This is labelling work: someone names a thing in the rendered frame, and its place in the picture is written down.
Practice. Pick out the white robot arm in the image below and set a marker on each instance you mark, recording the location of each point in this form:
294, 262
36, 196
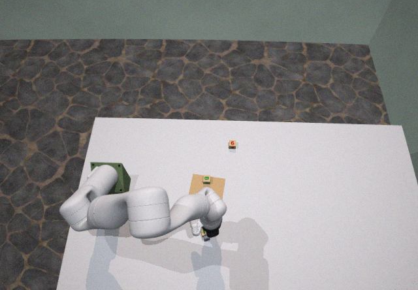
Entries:
148, 208

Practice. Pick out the tan flat mat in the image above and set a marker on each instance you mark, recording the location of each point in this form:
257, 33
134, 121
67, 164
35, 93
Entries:
217, 184

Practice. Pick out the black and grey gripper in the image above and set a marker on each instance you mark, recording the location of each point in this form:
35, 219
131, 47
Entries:
198, 224

